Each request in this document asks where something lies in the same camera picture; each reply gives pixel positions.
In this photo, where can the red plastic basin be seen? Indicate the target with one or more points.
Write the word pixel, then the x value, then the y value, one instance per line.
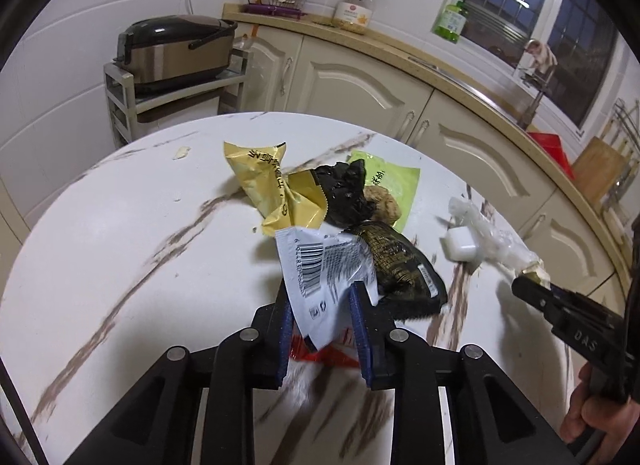
pixel 552 145

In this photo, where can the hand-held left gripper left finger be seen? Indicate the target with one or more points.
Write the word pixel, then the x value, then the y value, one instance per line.
pixel 286 340

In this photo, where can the metal faucet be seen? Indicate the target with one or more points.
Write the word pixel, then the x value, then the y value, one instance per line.
pixel 530 105

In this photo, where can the gold snack wrapper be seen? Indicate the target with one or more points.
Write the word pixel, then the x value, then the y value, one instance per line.
pixel 265 180

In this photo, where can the green snack packet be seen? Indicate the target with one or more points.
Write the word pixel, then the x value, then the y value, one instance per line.
pixel 400 180

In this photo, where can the green detergent bottle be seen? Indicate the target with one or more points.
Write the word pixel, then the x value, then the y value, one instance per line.
pixel 450 20

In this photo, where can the large clear food jar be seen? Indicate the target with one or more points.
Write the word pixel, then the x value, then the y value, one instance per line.
pixel 352 12

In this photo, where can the white red food packet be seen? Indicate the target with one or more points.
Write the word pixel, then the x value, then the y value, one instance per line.
pixel 320 265

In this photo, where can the pink dish cloth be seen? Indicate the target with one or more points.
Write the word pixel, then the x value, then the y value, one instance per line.
pixel 542 52

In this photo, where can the beige kitchen countertop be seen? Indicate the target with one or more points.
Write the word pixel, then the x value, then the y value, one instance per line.
pixel 390 40

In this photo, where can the brown rice cooker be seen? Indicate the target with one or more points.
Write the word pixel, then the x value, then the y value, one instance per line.
pixel 170 55

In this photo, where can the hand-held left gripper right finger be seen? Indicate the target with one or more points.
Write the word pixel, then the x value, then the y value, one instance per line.
pixel 361 340

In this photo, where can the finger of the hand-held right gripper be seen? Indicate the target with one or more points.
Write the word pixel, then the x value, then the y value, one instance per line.
pixel 535 295

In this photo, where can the grey storage trolley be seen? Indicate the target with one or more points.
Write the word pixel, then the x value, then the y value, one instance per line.
pixel 117 95

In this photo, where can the small cream scrap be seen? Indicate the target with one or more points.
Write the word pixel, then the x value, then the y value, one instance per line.
pixel 181 152

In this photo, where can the dark snack packet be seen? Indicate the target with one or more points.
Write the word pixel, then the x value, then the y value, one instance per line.
pixel 400 260

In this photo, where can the ginger piece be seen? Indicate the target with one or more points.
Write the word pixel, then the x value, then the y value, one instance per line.
pixel 384 205

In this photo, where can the wooden cutting board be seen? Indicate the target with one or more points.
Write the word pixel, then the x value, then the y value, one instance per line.
pixel 595 165

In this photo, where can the person's right hand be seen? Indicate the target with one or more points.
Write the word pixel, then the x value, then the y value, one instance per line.
pixel 595 420

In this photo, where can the cream kitchen cabinet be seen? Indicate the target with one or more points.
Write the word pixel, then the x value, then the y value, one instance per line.
pixel 340 80

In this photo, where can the white square block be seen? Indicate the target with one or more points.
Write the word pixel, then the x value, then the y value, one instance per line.
pixel 459 244

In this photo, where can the black plastic bag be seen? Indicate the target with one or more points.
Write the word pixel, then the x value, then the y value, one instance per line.
pixel 342 195

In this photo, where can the clear gold wrapper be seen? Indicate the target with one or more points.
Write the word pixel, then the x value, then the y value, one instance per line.
pixel 492 240

